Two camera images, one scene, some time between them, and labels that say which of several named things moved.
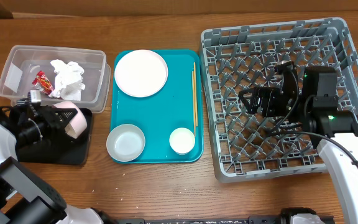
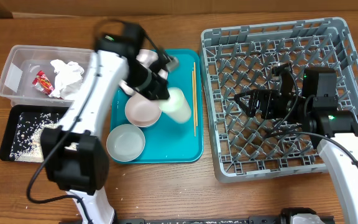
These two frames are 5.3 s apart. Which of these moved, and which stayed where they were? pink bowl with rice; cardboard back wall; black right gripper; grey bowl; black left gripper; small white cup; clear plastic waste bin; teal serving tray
Moved: small white cup; pink bowl with rice; black left gripper
Stayed: black right gripper; grey bowl; clear plastic waste bin; teal serving tray; cardboard back wall
